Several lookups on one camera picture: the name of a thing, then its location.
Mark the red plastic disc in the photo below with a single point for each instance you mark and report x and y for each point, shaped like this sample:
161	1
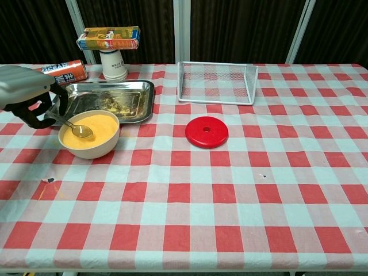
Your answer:
201	138

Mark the upright white frame post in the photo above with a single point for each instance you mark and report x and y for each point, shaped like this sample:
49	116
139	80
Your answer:
181	31

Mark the beige bowl of yellow powder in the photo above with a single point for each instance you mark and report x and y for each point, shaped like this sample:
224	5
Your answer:
92	151

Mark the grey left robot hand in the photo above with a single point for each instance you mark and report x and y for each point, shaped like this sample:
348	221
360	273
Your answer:
23	86

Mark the white paper cup stack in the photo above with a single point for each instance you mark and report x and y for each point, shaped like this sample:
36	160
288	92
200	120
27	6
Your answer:
114	68

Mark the yellow orange carton box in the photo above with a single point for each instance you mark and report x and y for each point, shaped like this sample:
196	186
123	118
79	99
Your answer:
109	38

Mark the red white checkered tablecloth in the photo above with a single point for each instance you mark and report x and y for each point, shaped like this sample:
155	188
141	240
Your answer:
201	201

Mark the stainless steel tray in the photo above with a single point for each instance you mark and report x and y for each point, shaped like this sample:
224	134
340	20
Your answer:
120	93

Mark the metal spoon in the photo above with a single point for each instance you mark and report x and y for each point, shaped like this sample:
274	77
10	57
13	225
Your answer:
83	131

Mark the orange drink can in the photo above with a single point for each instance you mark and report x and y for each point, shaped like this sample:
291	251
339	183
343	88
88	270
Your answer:
73	73

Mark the slanted white frame post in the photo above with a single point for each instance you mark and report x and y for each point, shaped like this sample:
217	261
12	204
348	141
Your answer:
299	31
77	20

